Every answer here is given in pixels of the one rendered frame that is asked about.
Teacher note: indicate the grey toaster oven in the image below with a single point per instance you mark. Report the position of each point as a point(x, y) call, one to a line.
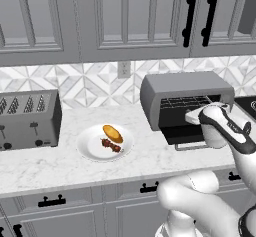
point(180, 84)

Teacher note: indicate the brown kebab skewer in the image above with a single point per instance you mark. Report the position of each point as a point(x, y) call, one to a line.
point(111, 145)

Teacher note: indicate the grey lower cupboard door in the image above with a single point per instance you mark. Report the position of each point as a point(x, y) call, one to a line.
point(63, 222)
point(136, 219)

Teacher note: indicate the grey four-slot toaster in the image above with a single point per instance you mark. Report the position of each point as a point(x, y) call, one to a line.
point(30, 121)

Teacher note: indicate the grey wall outlet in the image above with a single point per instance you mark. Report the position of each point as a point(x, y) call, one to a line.
point(123, 69)

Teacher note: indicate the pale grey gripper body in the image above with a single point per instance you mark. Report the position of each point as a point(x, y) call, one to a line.
point(193, 117)

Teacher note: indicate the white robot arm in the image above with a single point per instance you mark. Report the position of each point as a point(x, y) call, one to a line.
point(200, 197)

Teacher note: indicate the white round plate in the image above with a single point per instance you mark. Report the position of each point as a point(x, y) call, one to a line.
point(91, 146)

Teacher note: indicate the black toaster lever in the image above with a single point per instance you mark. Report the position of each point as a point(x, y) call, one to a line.
point(1, 127)
point(33, 125)

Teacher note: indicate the black toaster knob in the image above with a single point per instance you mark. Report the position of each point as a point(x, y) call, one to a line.
point(39, 143)
point(7, 145)

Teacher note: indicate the grey cupboard door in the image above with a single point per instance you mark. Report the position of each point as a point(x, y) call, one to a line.
point(133, 17)
point(63, 222)
point(230, 44)
point(136, 219)
point(40, 21)

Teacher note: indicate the dark grey range hood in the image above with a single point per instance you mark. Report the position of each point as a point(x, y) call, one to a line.
point(248, 12)

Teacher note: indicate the grey drawer front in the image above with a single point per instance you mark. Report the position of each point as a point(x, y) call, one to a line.
point(223, 177)
point(80, 197)
point(130, 189)

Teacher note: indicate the black hob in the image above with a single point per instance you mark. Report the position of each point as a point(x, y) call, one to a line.
point(246, 106)

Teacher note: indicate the golden baguette bread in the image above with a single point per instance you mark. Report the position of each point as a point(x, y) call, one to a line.
point(112, 133)

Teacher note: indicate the grey upper cupboard door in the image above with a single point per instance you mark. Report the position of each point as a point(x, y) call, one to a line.
point(230, 44)
point(40, 21)
point(133, 17)

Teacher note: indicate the black toaster oven door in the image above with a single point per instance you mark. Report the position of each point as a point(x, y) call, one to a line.
point(183, 134)

